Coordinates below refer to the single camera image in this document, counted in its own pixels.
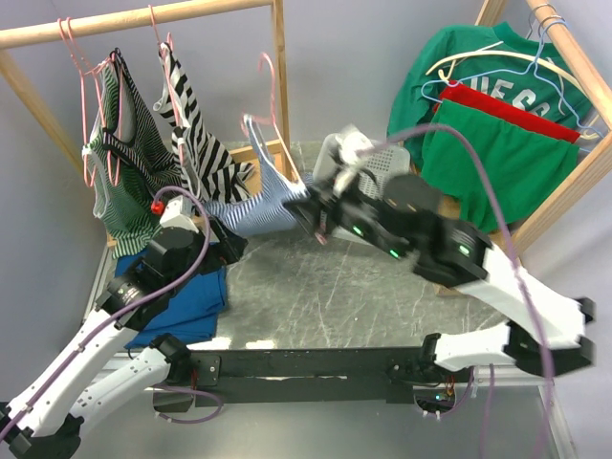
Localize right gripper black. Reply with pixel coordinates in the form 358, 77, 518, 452
282, 164, 411, 259

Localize blue cloth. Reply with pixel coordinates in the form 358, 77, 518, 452
124, 268, 228, 350

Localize pink hanger with blue top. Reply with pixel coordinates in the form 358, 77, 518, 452
242, 51, 331, 246

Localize green striped tank top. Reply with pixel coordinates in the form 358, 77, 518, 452
81, 49, 181, 258

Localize blue white striped tank top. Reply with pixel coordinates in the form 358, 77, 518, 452
204, 115, 308, 238

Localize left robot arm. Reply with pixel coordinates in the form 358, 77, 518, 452
1, 219, 248, 458

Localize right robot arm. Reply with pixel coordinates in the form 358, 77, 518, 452
290, 174, 595, 381

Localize black white striped tank top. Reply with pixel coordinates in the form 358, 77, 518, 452
153, 52, 254, 203

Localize red cloth on hanger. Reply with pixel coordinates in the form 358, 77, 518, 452
431, 83, 579, 143

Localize cream white hanger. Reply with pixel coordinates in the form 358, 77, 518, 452
425, 40, 601, 141

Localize pink hanger far left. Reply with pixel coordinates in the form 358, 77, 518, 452
56, 17, 104, 188

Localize white plastic perforated basket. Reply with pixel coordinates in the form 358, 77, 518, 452
313, 133, 411, 199

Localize green t-shirt front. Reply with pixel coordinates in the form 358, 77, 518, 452
421, 100, 579, 232

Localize black base beam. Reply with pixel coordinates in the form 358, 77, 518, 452
191, 347, 470, 404

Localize green sweatshirt with letters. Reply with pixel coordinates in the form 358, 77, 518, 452
386, 23, 593, 181

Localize right wooden clothes rack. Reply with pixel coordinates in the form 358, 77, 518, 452
404, 0, 612, 297

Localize wooden clothes rack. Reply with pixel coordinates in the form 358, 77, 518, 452
404, 0, 612, 297
1, 1, 290, 175

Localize left wooden clothes rack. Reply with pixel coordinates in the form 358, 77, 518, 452
1, 1, 290, 175

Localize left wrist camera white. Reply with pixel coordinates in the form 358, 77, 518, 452
150, 196, 198, 232

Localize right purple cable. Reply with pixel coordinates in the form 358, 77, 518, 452
367, 124, 560, 459

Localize purple cable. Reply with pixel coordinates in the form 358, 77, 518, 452
0, 186, 211, 431
367, 124, 560, 459

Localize light blue wire hanger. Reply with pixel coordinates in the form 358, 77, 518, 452
426, 32, 603, 141

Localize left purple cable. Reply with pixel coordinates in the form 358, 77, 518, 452
0, 186, 211, 431

